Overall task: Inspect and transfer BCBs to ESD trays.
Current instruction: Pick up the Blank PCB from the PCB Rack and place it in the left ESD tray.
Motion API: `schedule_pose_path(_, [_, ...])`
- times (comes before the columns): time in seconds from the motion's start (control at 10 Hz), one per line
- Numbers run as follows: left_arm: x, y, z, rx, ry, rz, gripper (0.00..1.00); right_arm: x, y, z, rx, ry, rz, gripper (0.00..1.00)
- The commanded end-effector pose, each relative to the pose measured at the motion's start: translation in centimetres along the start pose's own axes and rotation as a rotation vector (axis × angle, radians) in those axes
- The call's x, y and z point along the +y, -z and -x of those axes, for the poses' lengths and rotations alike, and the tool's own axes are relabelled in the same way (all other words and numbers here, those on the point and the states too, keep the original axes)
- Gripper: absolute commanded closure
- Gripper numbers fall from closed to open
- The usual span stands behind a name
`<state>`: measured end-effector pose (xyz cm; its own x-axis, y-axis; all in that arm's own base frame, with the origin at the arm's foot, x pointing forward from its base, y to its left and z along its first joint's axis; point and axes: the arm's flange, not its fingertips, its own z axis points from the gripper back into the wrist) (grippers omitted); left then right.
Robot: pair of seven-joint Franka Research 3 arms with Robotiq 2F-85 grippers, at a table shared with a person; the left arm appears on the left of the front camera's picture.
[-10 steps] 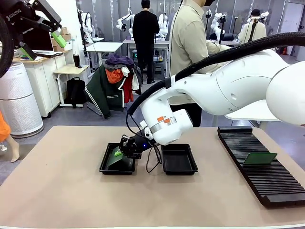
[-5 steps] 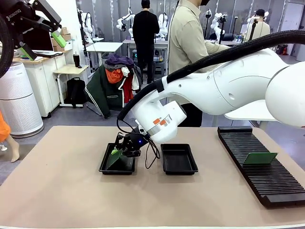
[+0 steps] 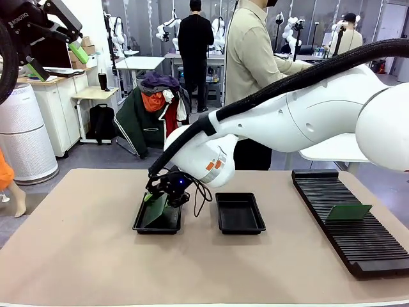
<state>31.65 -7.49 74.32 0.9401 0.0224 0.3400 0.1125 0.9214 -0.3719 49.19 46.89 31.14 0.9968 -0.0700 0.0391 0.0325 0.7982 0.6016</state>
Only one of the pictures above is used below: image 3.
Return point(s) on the black tumbler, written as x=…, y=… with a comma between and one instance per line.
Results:
x=103, y=81

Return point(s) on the small wooden-top table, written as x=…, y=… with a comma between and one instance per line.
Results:
x=96, y=92

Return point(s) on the black ESD tray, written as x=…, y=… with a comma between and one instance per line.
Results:
x=166, y=224
x=239, y=214

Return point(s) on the dark green jacket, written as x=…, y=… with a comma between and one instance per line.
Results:
x=137, y=124

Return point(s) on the white desk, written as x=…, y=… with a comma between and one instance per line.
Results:
x=140, y=62

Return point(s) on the black backpack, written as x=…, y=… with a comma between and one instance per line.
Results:
x=101, y=123

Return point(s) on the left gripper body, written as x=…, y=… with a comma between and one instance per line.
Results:
x=19, y=20

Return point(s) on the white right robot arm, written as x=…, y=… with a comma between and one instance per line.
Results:
x=303, y=118

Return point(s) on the white side table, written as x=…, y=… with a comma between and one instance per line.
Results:
x=335, y=148

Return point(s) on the person in orange clothes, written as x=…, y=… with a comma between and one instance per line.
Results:
x=6, y=174

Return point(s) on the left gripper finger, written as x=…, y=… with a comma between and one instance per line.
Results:
x=80, y=52
x=36, y=70

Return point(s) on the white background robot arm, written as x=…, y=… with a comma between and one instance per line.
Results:
x=166, y=30
x=219, y=33
x=117, y=32
x=292, y=30

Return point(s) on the person with black cap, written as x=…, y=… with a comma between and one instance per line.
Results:
x=350, y=41

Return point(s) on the green circuit board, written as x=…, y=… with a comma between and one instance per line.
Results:
x=156, y=211
x=348, y=212

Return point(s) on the white garment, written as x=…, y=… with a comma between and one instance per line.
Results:
x=180, y=108

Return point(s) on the brown cardboard box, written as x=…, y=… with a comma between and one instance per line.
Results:
x=87, y=44
x=76, y=60

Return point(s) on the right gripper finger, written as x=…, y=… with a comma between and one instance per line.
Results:
x=155, y=189
x=177, y=201

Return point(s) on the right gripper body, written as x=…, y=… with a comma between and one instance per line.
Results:
x=177, y=185

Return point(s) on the person in black clothes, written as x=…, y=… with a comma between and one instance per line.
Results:
x=195, y=48

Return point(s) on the purple garment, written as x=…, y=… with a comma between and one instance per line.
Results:
x=158, y=81

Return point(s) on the black slotted PCB rack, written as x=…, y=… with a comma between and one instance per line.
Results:
x=361, y=243

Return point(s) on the person in beige shirt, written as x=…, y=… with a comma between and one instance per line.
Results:
x=249, y=64

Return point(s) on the orange garment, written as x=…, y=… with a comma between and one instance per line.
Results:
x=153, y=100

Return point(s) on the right forearm in beige sleeve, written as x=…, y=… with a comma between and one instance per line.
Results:
x=290, y=67

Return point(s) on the black monitor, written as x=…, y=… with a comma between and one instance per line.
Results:
x=51, y=54

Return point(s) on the red garment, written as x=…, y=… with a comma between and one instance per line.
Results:
x=171, y=121

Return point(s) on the white cabinet with wooden top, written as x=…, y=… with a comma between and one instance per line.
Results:
x=57, y=108

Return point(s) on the white cylindrical air purifier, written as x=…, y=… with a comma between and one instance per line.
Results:
x=25, y=134

